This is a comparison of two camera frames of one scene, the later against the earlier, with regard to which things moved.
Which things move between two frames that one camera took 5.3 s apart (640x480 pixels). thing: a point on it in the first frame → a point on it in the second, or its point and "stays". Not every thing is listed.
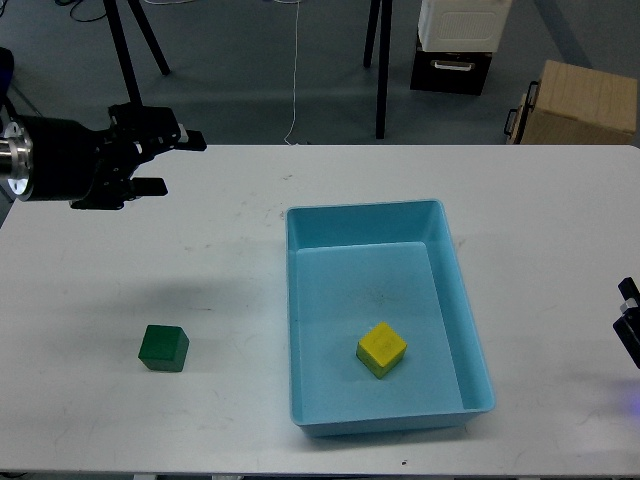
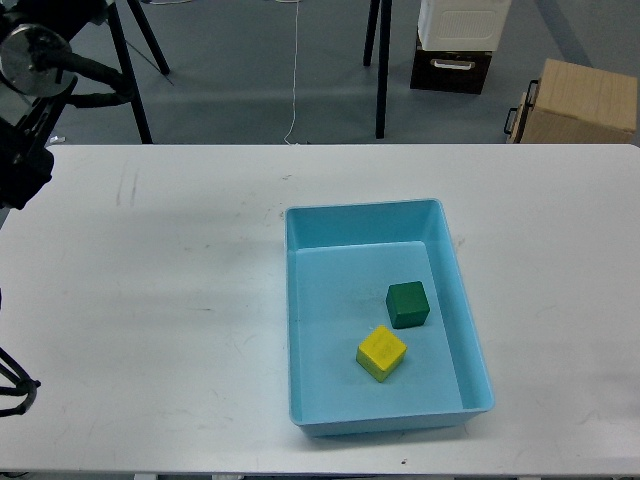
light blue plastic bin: x=351 y=267 stays
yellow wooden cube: x=380 y=349 stays
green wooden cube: x=164 y=348 → x=407 y=304
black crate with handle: x=450 y=72 stays
